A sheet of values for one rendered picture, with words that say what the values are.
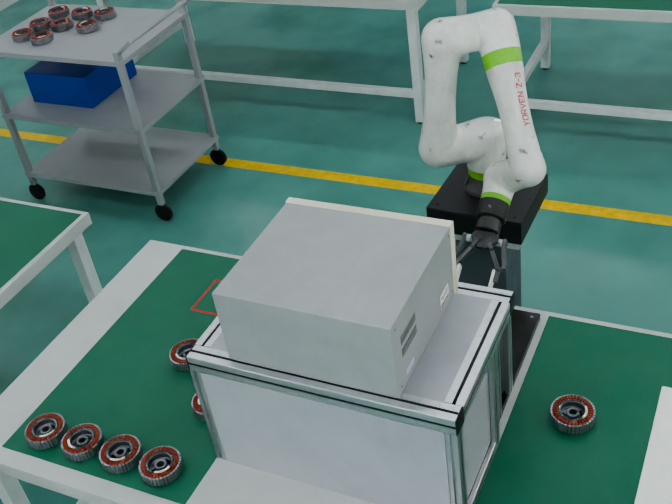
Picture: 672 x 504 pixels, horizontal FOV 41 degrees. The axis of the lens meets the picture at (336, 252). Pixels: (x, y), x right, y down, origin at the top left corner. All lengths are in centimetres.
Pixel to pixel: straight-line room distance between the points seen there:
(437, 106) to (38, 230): 159
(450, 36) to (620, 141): 244
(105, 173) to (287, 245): 296
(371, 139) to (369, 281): 322
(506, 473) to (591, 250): 206
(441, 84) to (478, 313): 87
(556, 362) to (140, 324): 128
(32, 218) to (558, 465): 222
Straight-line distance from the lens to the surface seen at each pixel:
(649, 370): 257
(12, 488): 292
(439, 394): 198
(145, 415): 262
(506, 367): 239
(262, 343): 205
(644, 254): 420
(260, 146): 526
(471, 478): 222
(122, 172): 495
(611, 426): 242
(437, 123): 286
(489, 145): 297
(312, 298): 195
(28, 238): 354
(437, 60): 272
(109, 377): 278
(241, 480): 238
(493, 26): 274
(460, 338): 211
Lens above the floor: 254
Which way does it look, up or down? 36 degrees down
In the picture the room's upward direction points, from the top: 9 degrees counter-clockwise
